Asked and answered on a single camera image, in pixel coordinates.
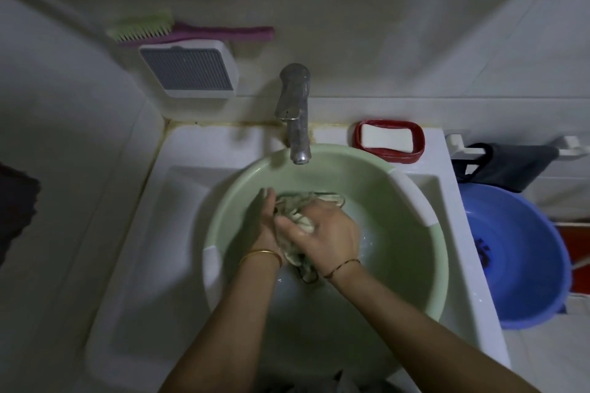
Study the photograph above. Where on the blue plastic basin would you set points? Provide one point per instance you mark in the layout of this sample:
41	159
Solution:
521	250

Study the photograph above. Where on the cream leaf-patterned clothes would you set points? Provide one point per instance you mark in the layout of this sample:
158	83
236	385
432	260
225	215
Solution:
292	210

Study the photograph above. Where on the metal faucet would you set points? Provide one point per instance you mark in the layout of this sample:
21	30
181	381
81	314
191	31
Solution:
297	116

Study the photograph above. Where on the light green plastic basin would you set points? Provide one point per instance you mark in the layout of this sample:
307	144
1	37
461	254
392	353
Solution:
401	245

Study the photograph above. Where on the green and pink scrub brush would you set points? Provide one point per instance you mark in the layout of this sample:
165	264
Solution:
212	33

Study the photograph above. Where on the white wall box grey ribbed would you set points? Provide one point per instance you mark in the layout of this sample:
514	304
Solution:
186	68

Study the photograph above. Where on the gold bangle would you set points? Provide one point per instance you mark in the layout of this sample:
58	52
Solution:
260	253

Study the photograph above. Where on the person's grey patterned shirt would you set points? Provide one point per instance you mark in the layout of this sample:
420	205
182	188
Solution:
322	383

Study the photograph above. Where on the dark purple towel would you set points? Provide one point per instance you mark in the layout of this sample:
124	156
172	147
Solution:
16	208

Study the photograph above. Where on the dark grey cloth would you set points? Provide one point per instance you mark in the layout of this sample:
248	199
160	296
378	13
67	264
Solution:
511	164

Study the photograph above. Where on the person's left hand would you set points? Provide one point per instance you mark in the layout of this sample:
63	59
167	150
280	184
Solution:
260	227

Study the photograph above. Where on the white soap bar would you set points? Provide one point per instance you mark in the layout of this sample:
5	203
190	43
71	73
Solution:
387	137

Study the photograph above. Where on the red soap dish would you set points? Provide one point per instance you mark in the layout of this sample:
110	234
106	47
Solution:
417	148

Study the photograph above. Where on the white ceramic sink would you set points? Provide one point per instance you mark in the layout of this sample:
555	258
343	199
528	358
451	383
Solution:
147	231

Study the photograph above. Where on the person's right forearm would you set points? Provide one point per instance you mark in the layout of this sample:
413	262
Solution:
415	333

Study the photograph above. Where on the red bucket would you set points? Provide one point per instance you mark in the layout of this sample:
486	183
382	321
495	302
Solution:
576	240

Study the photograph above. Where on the person's right hand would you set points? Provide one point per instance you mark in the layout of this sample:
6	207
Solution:
327	236

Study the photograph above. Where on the person's left forearm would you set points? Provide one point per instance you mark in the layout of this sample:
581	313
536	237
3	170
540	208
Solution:
221	337

